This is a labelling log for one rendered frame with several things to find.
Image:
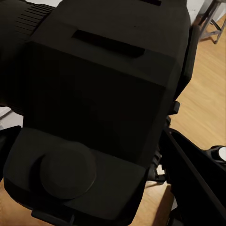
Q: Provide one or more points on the bookcase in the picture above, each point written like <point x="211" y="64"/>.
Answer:
<point x="8" y="118"/>

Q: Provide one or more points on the taboret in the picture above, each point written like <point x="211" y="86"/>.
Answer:
<point x="207" y="17"/>

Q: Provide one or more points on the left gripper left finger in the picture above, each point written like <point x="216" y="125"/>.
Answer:
<point x="7" y="139"/>

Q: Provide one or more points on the camera tripod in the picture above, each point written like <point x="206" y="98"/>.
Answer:
<point x="174" y="108"/>

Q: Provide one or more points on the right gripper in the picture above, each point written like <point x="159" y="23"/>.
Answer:
<point x="161" y="178"/>

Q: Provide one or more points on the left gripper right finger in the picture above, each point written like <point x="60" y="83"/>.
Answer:
<point x="198" y="182"/>

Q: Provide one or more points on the digital camera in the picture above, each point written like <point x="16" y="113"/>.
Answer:
<point x="94" y="80"/>

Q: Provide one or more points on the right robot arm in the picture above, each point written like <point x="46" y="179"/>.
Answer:
<point x="217" y="152"/>

